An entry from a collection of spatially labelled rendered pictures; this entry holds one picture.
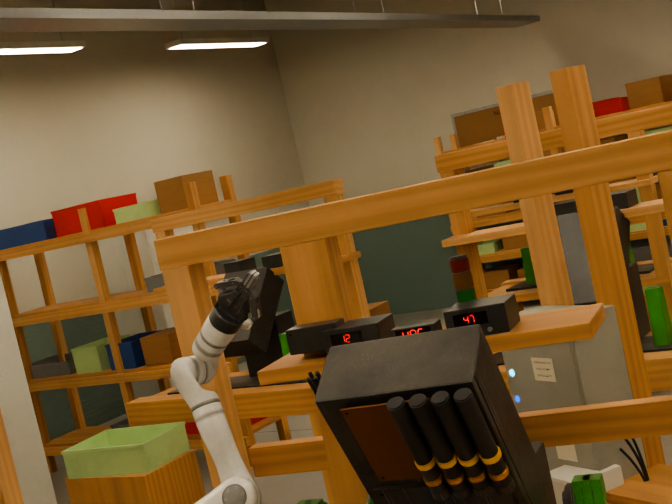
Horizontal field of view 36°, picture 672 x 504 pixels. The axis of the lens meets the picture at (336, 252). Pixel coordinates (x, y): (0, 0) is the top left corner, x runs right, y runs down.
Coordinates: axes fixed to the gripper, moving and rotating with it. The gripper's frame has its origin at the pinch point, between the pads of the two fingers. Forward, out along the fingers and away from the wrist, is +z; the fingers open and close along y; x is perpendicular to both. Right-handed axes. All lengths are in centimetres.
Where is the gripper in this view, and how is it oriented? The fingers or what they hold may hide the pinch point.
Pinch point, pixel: (251, 278)
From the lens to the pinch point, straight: 229.1
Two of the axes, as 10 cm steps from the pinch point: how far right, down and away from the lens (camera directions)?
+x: 4.2, -3.4, 8.5
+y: -7.7, -6.2, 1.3
